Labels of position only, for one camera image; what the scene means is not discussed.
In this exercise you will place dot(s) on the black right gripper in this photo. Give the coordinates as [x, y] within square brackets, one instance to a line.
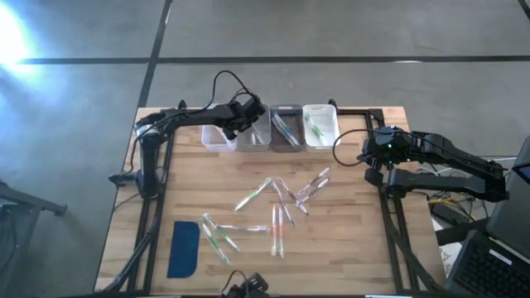
[377, 153]

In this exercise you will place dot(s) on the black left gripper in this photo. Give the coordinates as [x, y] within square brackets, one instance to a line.
[236, 116]

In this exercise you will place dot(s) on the blue toothbrush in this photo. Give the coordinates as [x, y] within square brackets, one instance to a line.
[280, 123]
[291, 137]
[285, 130]

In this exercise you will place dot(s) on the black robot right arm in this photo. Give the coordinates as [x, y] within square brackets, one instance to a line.
[447, 182]

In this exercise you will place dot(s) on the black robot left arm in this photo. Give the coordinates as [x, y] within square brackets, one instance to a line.
[186, 118]

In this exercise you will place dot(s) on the light grey plastic bin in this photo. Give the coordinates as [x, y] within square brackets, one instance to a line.
[263, 140]

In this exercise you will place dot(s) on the clear plastic bin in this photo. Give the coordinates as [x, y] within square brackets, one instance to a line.
[213, 142]

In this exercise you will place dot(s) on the dark grey plastic bin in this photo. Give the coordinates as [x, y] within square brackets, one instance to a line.
[278, 142]

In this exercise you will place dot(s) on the white plastic bin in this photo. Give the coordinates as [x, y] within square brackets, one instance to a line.
[331, 120]

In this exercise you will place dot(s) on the black power brick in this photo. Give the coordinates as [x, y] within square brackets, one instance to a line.
[447, 213]

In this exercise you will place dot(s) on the black support bar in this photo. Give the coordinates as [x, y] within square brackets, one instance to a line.
[459, 234]

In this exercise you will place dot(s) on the white paper sheet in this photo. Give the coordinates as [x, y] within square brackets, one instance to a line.
[449, 258]

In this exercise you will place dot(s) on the dark blue mat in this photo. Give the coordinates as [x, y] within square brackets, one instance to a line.
[183, 248]

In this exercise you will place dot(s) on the grey laptop screen back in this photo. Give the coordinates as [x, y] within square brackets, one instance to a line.
[511, 223]

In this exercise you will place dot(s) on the open black keyboard laptop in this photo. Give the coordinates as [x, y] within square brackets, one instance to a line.
[488, 269]

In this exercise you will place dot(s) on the black metal stand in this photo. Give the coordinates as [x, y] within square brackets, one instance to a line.
[25, 198]

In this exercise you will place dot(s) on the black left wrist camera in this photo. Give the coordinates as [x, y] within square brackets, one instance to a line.
[256, 108]

